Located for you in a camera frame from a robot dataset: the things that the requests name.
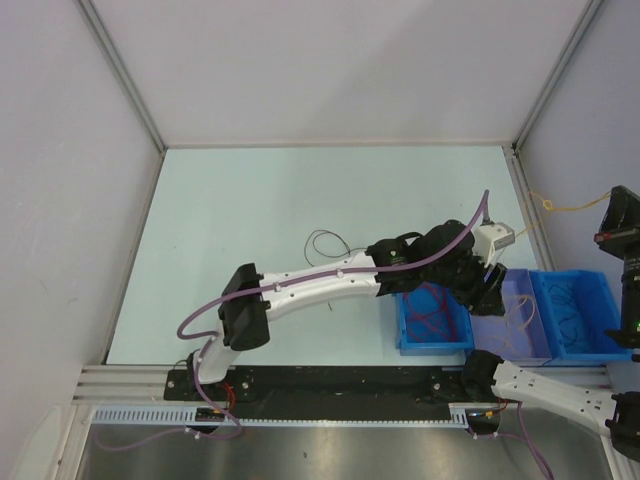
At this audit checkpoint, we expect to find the dark blue wire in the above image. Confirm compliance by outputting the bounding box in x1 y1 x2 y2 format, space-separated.
547 282 594 351

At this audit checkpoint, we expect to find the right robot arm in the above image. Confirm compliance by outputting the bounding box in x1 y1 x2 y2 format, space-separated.
461 185 639 461

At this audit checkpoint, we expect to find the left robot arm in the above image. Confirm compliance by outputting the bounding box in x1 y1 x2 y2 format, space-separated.
185 220 515 400

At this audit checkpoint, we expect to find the purple plastic tray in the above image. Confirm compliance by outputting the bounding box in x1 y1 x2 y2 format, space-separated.
471 269 552 367

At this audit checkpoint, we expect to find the blue plastic bin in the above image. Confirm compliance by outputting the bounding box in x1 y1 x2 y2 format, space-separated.
530 270 632 367
394 283 474 356

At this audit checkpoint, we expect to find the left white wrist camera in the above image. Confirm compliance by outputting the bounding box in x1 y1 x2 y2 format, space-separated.
473 222 515 264

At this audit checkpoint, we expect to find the slotted cable duct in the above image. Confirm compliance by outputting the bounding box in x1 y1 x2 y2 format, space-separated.
92 405 468 428

